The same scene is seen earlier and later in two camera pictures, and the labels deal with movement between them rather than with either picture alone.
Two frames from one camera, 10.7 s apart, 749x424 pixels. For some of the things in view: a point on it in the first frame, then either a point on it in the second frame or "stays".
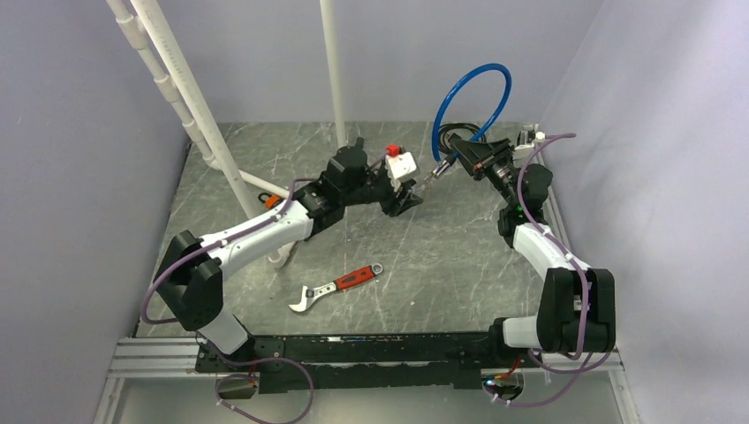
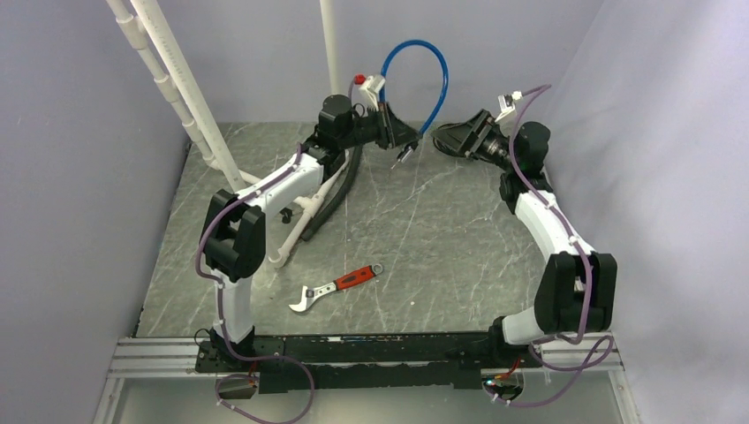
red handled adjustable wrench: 350,280 stays
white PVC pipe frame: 174,73 stays
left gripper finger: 410,200 → 401,134
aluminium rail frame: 147,358 stays
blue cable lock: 445,160 → 408,151
